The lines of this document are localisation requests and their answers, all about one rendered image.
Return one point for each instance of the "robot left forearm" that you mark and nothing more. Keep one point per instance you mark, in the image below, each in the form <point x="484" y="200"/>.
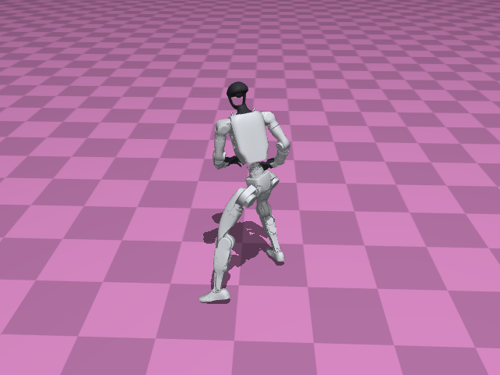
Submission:
<point x="219" y="164"/>

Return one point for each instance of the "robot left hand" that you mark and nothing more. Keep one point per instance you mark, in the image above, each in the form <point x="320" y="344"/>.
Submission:
<point x="232" y="160"/>

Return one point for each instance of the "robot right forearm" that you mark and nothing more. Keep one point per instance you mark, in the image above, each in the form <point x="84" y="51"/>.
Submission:
<point x="279" y="159"/>

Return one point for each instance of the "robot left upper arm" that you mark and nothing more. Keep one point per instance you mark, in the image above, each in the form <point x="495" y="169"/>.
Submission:
<point x="222" y="128"/>

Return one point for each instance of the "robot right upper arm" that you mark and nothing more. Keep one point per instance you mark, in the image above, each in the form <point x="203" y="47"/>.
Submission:
<point x="270" y="121"/>

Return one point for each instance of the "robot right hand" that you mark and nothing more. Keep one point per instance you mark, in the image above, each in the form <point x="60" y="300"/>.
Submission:
<point x="266" y="164"/>

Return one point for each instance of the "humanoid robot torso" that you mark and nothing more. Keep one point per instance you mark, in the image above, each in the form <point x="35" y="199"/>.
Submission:
<point x="249" y="139"/>

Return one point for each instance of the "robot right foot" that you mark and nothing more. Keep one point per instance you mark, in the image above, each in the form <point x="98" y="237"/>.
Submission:
<point x="279" y="256"/>

